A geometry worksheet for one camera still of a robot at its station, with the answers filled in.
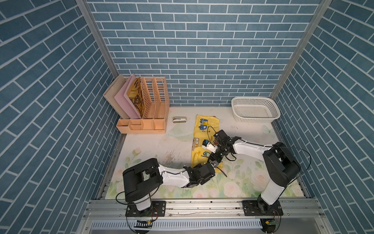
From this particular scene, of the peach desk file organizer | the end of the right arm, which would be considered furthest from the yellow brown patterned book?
the end of the right arm

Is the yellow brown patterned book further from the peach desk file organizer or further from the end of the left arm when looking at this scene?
the end of the left arm

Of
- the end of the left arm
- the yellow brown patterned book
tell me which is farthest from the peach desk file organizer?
the end of the left arm

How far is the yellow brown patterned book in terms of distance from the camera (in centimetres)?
97
